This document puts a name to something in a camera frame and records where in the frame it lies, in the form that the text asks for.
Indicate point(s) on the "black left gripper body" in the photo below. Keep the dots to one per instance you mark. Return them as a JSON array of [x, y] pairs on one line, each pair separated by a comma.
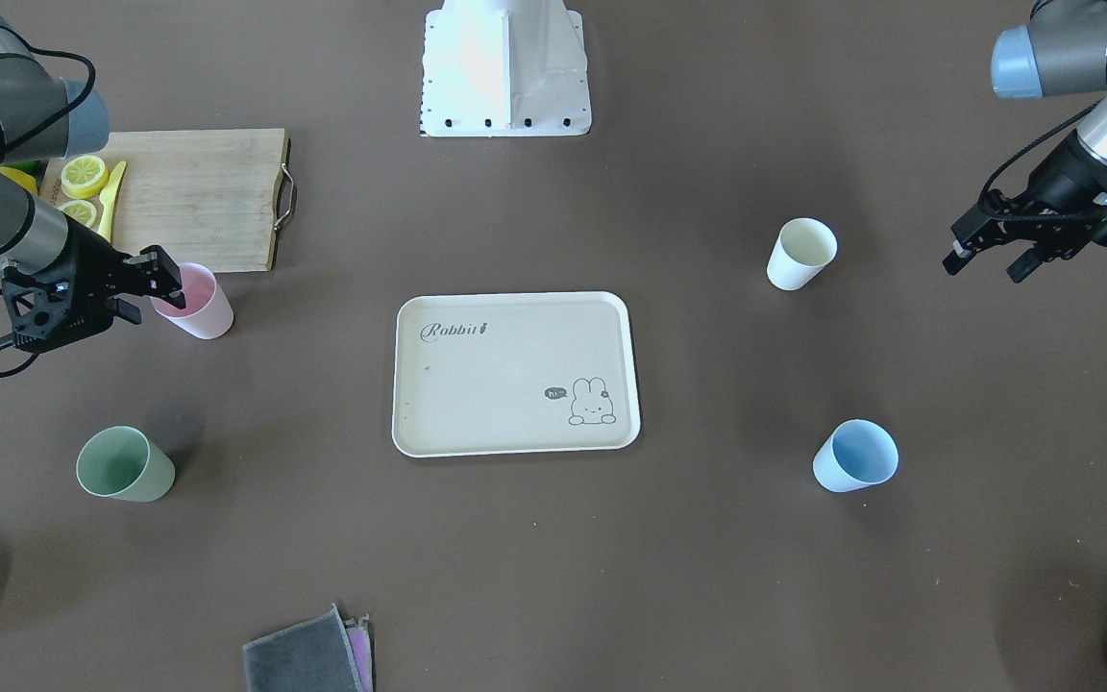
[[1065, 176]]

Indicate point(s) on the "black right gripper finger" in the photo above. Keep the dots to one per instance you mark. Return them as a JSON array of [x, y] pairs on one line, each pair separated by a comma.
[[162, 276]]

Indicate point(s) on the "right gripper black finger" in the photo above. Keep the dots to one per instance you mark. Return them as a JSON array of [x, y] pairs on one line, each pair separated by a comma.
[[125, 311]]

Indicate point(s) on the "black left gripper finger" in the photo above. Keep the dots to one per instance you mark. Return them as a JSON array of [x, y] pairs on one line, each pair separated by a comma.
[[959, 255]]

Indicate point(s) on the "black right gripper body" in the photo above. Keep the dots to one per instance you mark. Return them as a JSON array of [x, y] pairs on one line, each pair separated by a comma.
[[85, 256]]

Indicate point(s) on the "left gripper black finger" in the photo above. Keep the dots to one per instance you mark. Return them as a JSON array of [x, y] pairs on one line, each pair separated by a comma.
[[1025, 264]]

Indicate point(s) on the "pink cup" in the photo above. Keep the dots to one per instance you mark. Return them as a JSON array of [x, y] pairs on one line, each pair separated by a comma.
[[207, 313]]

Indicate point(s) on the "cream cup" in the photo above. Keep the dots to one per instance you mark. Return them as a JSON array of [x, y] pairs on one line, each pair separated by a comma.
[[803, 248]]

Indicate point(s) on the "green cup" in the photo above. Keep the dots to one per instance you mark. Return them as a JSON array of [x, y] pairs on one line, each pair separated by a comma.
[[122, 463]]

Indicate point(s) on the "blue cup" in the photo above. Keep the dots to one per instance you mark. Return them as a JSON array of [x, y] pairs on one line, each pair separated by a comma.
[[858, 454]]

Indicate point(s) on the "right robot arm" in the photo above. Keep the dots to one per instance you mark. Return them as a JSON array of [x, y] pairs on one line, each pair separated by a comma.
[[41, 117]]

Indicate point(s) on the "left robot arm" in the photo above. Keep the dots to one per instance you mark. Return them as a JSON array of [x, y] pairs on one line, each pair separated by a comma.
[[1060, 50]]

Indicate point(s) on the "cream rabbit tray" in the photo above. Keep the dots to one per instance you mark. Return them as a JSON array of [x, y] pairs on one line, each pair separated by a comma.
[[539, 372]]

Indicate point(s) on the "yellow plastic knife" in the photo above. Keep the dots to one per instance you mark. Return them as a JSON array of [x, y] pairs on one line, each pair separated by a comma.
[[108, 197]]

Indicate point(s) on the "lemon slice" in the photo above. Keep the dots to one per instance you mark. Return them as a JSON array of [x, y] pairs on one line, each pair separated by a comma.
[[83, 178], [82, 211]]

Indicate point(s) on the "wooden cutting board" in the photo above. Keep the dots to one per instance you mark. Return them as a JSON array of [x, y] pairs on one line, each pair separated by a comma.
[[211, 197]]

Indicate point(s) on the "grey cloth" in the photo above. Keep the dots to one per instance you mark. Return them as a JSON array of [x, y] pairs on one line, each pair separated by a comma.
[[327, 653]]

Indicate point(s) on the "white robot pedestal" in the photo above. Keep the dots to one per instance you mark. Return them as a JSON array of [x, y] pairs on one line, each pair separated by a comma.
[[504, 69]]

